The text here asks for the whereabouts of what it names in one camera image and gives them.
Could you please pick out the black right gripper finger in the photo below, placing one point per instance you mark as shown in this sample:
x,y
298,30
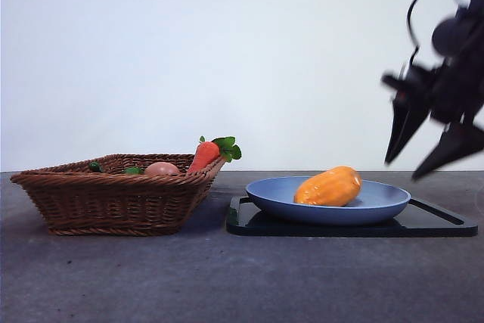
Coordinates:
x,y
402,130
450,149

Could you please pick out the blue round plate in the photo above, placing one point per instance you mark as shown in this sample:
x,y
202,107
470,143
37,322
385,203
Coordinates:
x,y
332,215

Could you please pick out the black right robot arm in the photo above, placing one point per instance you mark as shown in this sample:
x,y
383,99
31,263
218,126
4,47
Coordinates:
x,y
450,35

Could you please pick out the brown wicker basket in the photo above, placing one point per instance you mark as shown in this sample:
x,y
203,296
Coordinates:
x,y
113,202

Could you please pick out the black glossy tray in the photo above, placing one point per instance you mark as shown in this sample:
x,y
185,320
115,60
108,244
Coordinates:
x,y
435,228

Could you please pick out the orange toy carrot green leaves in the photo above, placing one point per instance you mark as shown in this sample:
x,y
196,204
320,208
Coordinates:
x,y
206,156

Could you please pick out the beige toy egg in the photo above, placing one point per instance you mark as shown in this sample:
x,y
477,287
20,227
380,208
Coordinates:
x,y
162,169

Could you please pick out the green toy chili pepper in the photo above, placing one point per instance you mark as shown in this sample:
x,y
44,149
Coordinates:
x,y
96,166

